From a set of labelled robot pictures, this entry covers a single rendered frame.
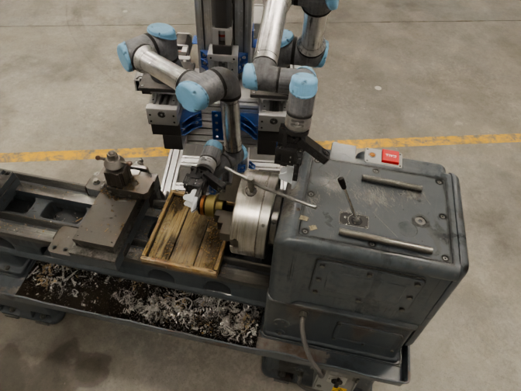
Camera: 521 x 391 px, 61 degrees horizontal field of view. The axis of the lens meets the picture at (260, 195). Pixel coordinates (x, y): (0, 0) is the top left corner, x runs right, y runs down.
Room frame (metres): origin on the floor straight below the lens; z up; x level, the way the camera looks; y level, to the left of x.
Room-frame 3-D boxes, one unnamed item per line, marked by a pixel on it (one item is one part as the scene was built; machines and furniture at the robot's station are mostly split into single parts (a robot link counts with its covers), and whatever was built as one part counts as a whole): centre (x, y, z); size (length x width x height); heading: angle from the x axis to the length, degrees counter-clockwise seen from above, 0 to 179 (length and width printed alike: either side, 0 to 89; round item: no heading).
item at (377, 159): (1.16, -0.43, 1.23); 0.13 x 0.08 x 0.05; 81
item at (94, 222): (1.11, 0.58, 0.95); 0.43 x 0.17 x 0.05; 171
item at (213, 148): (1.31, 0.21, 1.07); 0.11 x 0.08 x 0.09; 171
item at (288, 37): (1.72, -0.04, 1.33); 0.13 x 0.12 x 0.14; 84
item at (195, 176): (1.15, 0.25, 1.08); 0.12 x 0.09 x 0.08; 171
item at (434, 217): (0.96, -0.38, 1.06); 0.59 x 0.48 x 0.39; 81
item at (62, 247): (1.11, 0.63, 0.90); 0.47 x 0.30 x 0.06; 171
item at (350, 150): (1.18, -0.29, 1.24); 0.09 x 0.08 x 0.03; 81
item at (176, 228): (1.05, 0.27, 0.89); 0.36 x 0.30 x 0.04; 171
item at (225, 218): (0.93, 0.11, 1.09); 0.12 x 0.11 x 0.05; 171
